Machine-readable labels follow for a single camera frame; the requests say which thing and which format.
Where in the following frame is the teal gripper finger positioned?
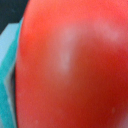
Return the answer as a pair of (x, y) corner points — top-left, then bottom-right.
(0, 22), (22, 128)

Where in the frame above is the red tomato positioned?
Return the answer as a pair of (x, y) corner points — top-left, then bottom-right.
(16, 0), (128, 128)

